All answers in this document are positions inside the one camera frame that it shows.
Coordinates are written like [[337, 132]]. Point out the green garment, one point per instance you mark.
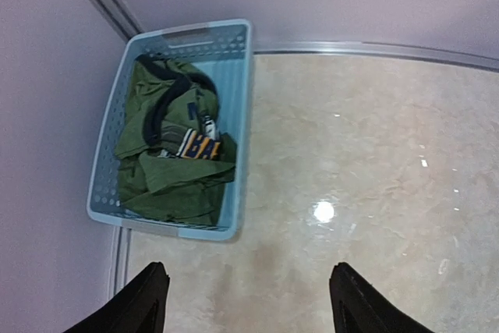
[[174, 161]]

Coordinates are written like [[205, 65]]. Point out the light blue plastic basket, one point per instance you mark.
[[222, 50]]

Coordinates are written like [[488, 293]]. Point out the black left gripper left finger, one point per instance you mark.
[[139, 307]]

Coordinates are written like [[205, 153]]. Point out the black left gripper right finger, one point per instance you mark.
[[358, 307]]

